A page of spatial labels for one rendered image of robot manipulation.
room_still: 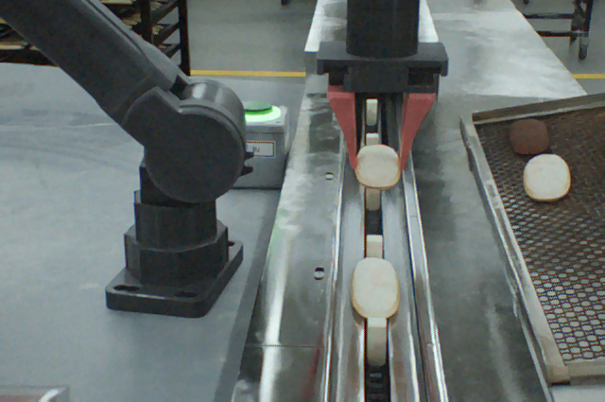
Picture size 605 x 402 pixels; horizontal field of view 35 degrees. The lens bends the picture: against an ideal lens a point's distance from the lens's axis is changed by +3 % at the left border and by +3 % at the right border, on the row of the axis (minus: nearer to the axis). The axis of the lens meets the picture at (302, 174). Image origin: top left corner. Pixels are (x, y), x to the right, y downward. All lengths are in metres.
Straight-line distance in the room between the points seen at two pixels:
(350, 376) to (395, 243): 0.22
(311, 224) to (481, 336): 0.18
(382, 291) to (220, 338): 0.13
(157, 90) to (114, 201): 0.30
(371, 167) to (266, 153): 0.26
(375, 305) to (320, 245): 0.11
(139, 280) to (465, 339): 0.27
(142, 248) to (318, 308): 0.17
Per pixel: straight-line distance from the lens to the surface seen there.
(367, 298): 0.71
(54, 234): 0.94
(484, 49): 1.72
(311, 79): 1.23
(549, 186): 0.82
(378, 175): 0.75
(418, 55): 0.74
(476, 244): 0.90
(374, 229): 0.88
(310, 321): 0.67
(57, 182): 1.08
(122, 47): 0.73
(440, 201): 1.00
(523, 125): 0.97
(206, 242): 0.78
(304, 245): 0.78
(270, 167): 1.01
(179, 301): 0.76
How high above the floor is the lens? 1.19
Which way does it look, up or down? 20 degrees down
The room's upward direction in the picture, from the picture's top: straight up
